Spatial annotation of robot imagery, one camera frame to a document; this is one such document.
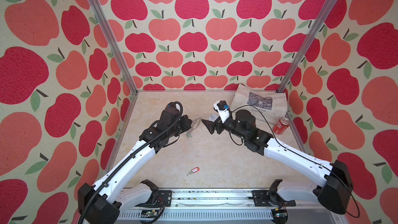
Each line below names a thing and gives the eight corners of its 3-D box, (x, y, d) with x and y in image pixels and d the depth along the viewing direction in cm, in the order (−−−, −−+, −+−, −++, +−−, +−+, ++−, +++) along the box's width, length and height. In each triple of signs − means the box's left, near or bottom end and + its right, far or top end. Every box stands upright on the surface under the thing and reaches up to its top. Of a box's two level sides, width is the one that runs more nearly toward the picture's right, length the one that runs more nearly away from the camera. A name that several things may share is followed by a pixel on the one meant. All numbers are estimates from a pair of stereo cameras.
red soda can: (273, 136, 100) (281, 125, 90) (270, 128, 103) (278, 117, 93) (282, 136, 100) (291, 125, 90) (279, 128, 103) (287, 117, 93)
